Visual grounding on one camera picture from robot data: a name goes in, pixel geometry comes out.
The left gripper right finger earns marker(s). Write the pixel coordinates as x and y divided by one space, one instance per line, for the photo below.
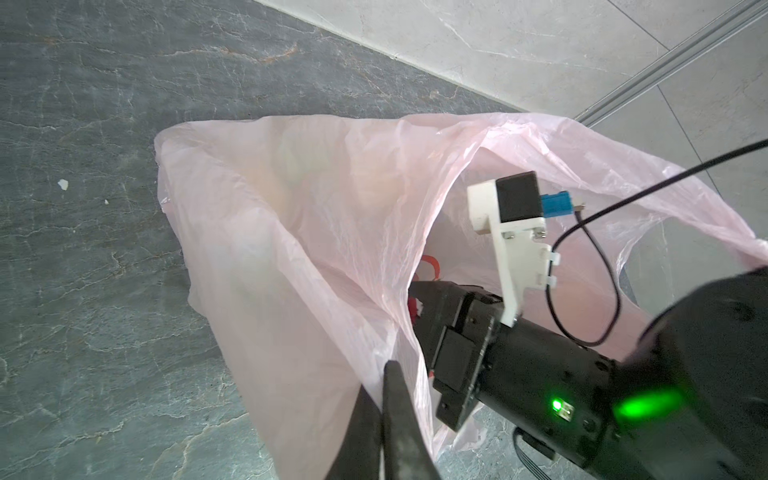
405 453

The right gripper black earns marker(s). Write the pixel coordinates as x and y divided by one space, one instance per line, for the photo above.
548 386

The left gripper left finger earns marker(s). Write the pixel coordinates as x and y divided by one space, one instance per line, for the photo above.
359 455

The pink plastic bag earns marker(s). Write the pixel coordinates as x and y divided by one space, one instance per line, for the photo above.
302 236

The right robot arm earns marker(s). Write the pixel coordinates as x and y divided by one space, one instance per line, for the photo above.
688 402

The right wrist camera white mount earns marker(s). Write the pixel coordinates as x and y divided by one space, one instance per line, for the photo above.
513 212

